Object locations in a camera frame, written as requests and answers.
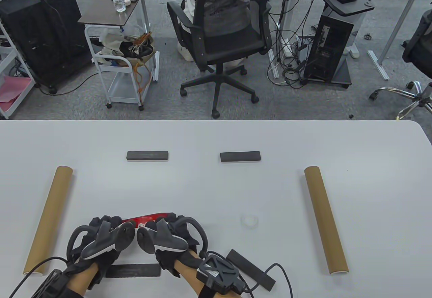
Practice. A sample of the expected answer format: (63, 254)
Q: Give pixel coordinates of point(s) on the white metal rack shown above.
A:
(23, 100)

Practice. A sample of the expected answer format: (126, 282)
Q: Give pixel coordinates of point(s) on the person's right forearm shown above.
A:
(189, 274)

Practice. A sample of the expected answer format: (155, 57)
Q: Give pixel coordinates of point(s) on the white rolling cart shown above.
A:
(114, 71)

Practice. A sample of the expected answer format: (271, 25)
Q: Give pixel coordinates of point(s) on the silver metal pole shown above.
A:
(143, 7)

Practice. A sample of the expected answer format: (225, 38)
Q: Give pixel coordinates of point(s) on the large black cabinet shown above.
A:
(44, 31)

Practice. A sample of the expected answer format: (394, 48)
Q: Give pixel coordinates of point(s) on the brown side table top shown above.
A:
(104, 10)

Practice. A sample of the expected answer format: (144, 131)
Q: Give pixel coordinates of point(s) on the black computer tower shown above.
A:
(330, 44)

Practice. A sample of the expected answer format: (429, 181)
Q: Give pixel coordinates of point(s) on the pink sheet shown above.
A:
(13, 88)

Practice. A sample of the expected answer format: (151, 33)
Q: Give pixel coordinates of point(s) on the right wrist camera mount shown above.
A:
(219, 274)

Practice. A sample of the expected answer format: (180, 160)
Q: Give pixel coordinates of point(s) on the person's right hand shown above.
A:
(168, 259)

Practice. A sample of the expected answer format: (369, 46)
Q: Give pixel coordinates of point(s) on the white desk leg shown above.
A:
(378, 65)

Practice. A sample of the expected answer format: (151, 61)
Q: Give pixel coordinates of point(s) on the black mesh office chair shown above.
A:
(233, 41)

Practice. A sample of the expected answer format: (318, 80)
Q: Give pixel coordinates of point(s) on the chrome chair base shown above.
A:
(398, 91)

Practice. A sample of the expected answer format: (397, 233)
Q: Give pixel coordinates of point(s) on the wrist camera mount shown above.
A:
(50, 284)
(219, 274)

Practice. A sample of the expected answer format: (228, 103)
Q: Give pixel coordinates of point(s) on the person's left forearm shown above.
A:
(81, 279)

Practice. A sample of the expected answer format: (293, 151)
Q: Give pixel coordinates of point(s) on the person's left hand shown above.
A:
(101, 262)

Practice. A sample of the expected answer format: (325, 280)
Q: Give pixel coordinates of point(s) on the brown cardboard mailing tube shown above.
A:
(47, 220)
(324, 217)

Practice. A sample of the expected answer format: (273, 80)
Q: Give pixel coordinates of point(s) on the black handheld controller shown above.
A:
(104, 240)
(165, 239)

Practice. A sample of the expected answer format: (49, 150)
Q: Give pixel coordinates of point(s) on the black padded chair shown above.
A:
(422, 48)

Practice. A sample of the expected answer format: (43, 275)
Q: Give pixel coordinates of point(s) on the red cartoon face poster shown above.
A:
(148, 218)

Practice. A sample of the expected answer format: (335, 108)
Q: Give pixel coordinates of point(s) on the black rectangular weight bar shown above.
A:
(135, 271)
(240, 156)
(147, 156)
(253, 269)

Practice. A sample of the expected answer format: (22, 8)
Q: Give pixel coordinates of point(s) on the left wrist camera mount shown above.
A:
(50, 284)

